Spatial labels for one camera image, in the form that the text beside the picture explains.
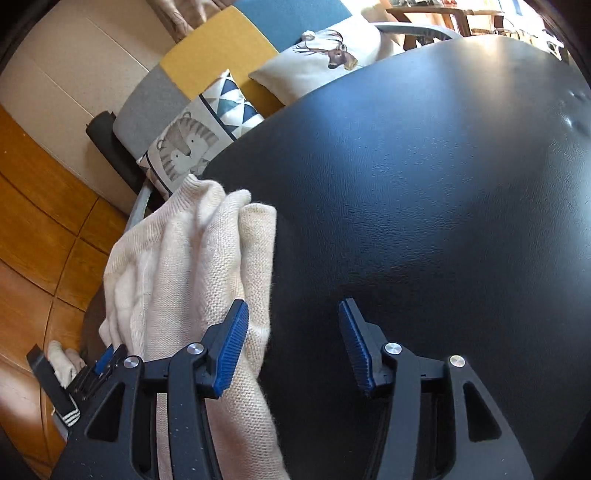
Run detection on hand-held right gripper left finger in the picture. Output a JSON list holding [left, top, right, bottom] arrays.
[[51, 299, 250, 480]]

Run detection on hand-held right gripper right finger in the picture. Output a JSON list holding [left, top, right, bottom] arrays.
[[338, 298, 536, 480]]

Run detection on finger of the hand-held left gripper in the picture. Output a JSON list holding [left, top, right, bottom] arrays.
[[69, 343, 127, 408]]

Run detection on cream knit sweater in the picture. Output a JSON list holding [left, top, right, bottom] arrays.
[[98, 174, 291, 480]]

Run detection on white ribbed cloth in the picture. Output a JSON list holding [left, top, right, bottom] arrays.
[[47, 340, 78, 387]]

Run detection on tiger print cushion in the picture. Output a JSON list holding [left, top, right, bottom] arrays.
[[137, 69, 265, 200]]

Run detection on deer print cushion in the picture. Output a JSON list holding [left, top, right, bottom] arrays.
[[248, 16, 384, 106]]

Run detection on patchwork sofa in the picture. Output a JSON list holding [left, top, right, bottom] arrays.
[[85, 0, 462, 232]]

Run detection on beige curtain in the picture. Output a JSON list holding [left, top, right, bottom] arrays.
[[148, 0, 232, 33]]

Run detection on wooden side table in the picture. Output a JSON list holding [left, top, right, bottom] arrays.
[[385, 0, 509, 49]]

